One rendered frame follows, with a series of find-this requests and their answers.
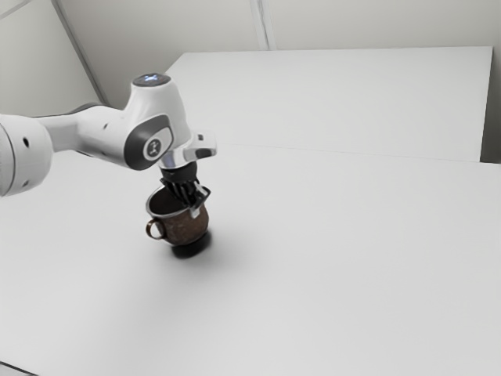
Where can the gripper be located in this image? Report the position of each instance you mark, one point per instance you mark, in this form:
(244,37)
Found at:
(179,177)

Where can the brown rusty metal mug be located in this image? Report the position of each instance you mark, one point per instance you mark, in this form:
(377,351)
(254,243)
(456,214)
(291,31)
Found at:
(180,223)

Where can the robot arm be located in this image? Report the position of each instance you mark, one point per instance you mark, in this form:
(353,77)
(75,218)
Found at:
(102,127)

